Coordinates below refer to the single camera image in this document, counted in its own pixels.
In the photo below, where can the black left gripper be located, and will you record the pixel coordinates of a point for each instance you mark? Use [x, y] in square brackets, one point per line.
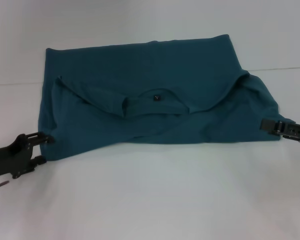
[10, 157]

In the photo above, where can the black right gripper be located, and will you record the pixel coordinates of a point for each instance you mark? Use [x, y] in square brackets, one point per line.
[295, 131]

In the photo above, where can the teal t-shirt with FREE print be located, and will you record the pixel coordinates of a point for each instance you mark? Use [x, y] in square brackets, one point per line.
[152, 112]

